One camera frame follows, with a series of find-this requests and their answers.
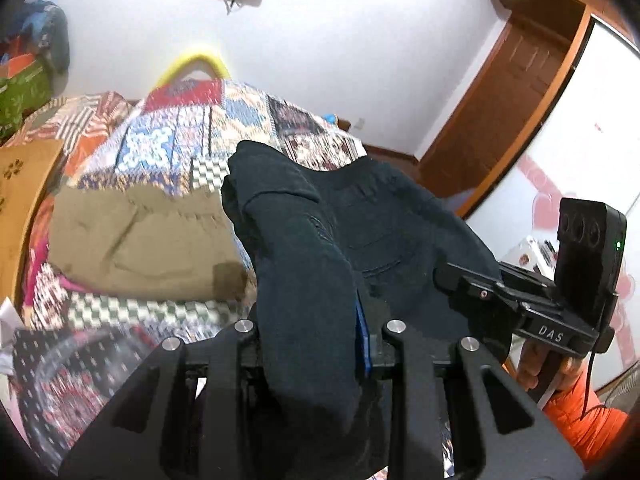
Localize dark navy pants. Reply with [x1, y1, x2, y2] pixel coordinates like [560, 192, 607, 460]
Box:
[222, 141, 511, 437]

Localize person right hand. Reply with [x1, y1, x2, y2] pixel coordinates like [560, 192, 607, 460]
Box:
[516, 340, 585, 392]

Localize green storage bag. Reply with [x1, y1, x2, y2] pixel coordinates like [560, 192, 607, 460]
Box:
[1, 54, 52, 140]

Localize brown wooden door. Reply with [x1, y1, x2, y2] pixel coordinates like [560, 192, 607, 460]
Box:
[418, 0, 630, 216]

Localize khaki folded pants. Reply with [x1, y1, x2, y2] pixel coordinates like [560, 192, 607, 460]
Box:
[49, 184, 248, 302]

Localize yellow curved headboard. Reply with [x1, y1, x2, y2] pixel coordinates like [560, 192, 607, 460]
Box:
[153, 52, 232, 89]

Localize orange cardboard box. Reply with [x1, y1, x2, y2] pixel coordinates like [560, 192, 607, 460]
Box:
[0, 140, 63, 309]

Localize colourful patchwork bed quilt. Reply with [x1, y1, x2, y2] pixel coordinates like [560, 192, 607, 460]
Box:
[12, 79, 369, 441]

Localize blue patterned bundle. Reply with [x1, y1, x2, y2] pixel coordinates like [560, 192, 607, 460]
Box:
[1, 0, 70, 74]

